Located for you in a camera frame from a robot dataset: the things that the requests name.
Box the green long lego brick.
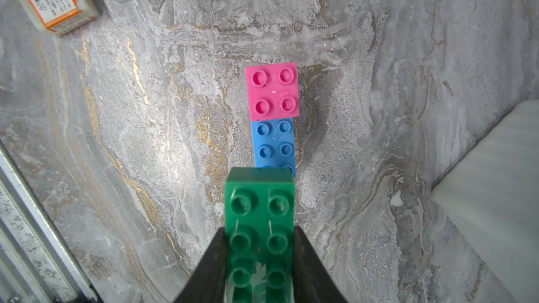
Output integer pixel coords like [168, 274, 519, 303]
[224, 167, 295, 302]

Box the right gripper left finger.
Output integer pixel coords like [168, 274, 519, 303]
[174, 227, 227, 303]

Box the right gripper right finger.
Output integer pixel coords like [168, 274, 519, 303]
[293, 226, 347, 303]

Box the brown lidded storage box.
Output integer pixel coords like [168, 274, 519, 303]
[433, 100, 538, 302]

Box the pink square lego brick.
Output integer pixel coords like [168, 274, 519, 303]
[245, 63, 300, 121]

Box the light blue long lego brick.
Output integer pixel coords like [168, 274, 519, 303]
[251, 118, 296, 178]

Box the aluminium front rail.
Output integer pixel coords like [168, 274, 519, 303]
[1, 147, 101, 302]

